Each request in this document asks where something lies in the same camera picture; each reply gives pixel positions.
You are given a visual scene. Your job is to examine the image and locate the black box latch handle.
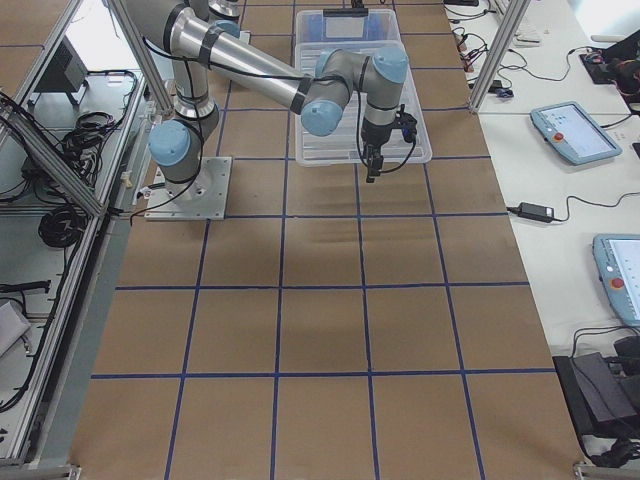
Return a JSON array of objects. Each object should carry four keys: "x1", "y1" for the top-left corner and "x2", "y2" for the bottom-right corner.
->
[{"x1": 322, "y1": 8, "x2": 369, "y2": 18}]

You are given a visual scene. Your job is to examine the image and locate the clear plastic storage box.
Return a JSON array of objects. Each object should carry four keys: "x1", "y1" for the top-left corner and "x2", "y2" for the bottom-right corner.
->
[{"x1": 295, "y1": 9, "x2": 401, "y2": 44}]

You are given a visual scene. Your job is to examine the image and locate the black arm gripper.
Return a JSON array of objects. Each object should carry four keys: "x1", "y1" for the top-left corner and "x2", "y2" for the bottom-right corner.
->
[{"x1": 361, "y1": 121, "x2": 394, "y2": 183}]

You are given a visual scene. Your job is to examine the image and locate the clear plastic box lid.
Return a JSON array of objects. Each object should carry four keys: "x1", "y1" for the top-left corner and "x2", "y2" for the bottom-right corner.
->
[{"x1": 294, "y1": 41, "x2": 432, "y2": 168}]

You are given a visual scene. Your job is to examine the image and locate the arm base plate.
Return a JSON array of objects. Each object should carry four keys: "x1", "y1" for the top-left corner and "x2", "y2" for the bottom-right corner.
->
[{"x1": 144, "y1": 157, "x2": 233, "y2": 221}]

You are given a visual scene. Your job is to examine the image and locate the black equipment lower right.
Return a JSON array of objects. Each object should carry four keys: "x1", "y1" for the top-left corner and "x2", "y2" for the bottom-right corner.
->
[{"x1": 553, "y1": 336, "x2": 639, "y2": 468}]

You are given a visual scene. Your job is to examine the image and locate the teach pendant upper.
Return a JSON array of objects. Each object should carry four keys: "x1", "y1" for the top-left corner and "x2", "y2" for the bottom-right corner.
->
[{"x1": 530, "y1": 101, "x2": 622, "y2": 165}]

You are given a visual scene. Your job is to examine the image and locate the teach pendant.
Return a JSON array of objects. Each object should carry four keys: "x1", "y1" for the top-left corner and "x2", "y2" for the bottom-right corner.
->
[
  {"x1": 592, "y1": 234, "x2": 639, "y2": 327},
  {"x1": 530, "y1": 101, "x2": 622, "y2": 165}
]

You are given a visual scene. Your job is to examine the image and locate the aluminium frame post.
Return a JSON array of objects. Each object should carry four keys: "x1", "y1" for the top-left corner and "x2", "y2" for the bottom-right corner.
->
[{"x1": 469, "y1": 0, "x2": 530, "y2": 114}]

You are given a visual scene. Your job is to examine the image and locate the black power adapter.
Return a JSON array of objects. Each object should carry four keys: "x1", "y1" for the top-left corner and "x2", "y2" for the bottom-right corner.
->
[{"x1": 517, "y1": 202, "x2": 555, "y2": 223}]

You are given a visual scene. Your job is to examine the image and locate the teach pendant lower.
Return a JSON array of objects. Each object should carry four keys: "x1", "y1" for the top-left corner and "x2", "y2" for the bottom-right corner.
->
[{"x1": 592, "y1": 234, "x2": 639, "y2": 327}]

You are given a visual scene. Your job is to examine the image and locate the coiled black cables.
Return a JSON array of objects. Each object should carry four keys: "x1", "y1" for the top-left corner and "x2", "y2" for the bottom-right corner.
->
[{"x1": 38, "y1": 203, "x2": 87, "y2": 250}]

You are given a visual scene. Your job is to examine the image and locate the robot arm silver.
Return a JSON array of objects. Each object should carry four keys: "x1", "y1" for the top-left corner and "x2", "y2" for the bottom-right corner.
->
[{"x1": 126, "y1": 1, "x2": 417, "y2": 183}]

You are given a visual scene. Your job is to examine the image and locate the grey control box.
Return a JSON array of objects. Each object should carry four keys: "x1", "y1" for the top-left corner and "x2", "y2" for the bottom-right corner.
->
[{"x1": 34, "y1": 36, "x2": 88, "y2": 106}]

